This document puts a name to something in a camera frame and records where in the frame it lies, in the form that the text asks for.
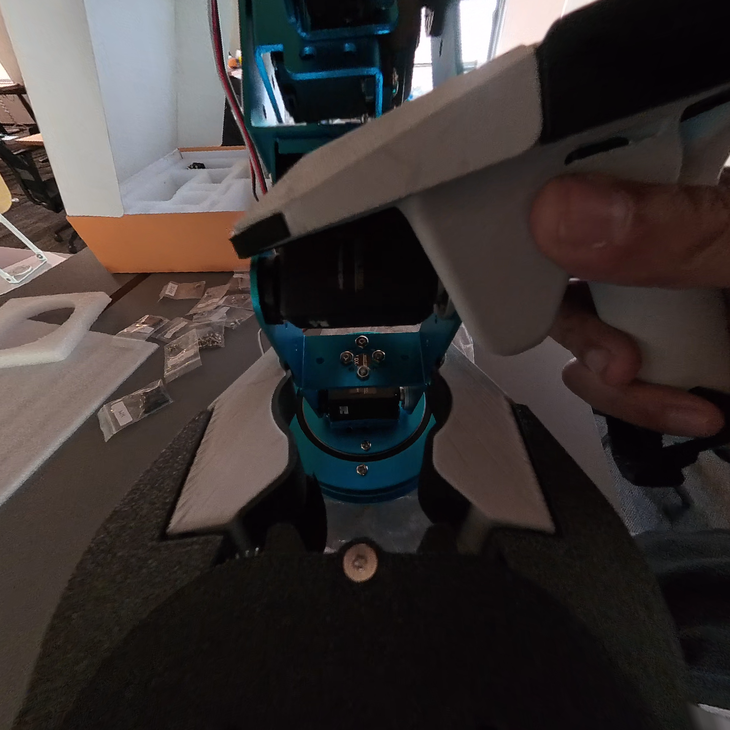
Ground dark grey desk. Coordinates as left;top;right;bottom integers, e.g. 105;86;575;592
0;251;628;685

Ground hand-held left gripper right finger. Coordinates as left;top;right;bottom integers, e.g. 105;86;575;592
430;354;557;534

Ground white foam frame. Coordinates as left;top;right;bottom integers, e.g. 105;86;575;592
0;291;112;368

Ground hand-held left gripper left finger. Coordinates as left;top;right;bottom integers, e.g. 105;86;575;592
165;356;303;537

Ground white foam sheet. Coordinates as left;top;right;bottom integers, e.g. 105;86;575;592
0;328;159;505

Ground orange white cardboard box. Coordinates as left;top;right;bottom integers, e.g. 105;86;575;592
0;0;271;275

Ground pile of small parts bags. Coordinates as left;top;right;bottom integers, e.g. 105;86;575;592
97;273;254;443

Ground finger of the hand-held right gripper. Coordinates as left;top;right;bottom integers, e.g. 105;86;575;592
422;0;464;87
230;44;685;357

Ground grey desk with orange edge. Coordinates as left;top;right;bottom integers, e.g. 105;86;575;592
0;246;123;300

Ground blue toy robot arm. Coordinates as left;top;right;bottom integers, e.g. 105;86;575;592
236;0;464;505

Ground large clear plastic bag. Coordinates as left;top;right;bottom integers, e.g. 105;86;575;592
322;336;486;554

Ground tan chair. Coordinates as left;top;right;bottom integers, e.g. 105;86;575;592
0;171;69;284

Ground person's right hand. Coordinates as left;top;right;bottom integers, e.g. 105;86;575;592
529;173;730;439

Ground red white servo cable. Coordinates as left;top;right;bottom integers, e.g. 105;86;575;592
208;0;270;202

